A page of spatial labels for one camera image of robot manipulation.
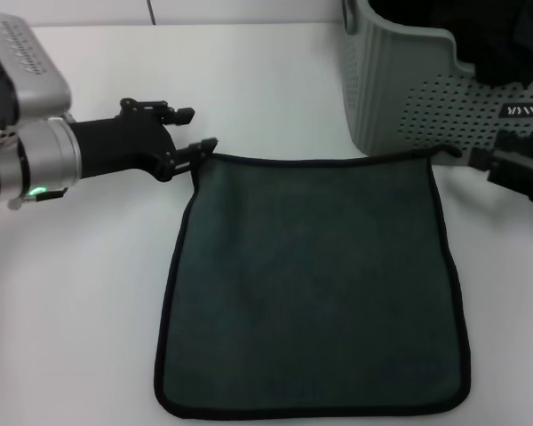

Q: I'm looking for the grey-green perforated storage box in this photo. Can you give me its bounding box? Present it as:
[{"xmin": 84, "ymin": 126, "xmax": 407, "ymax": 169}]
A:
[{"xmin": 342, "ymin": 0, "xmax": 533, "ymax": 168}]

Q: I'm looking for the black cloth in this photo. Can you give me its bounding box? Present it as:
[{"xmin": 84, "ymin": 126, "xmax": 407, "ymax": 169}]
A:
[{"xmin": 456, "ymin": 0, "xmax": 533, "ymax": 90}]

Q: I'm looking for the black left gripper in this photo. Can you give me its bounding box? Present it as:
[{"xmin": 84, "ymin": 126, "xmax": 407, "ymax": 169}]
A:
[{"xmin": 68, "ymin": 98, "xmax": 219, "ymax": 183}]

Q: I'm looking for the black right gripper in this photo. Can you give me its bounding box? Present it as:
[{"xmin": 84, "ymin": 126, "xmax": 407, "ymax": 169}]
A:
[{"xmin": 468, "ymin": 130, "xmax": 533, "ymax": 206}]

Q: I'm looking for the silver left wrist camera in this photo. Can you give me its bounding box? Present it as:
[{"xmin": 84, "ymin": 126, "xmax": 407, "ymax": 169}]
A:
[{"xmin": 0, "ymin": 12, "xmax": 75, "ymax": 130}]

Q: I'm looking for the yellow and grey towel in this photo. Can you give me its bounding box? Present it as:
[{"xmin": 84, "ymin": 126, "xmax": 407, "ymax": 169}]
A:
[{"xmin": 153, "ymin": 144, "xmax": 473, "ymax": 421}]

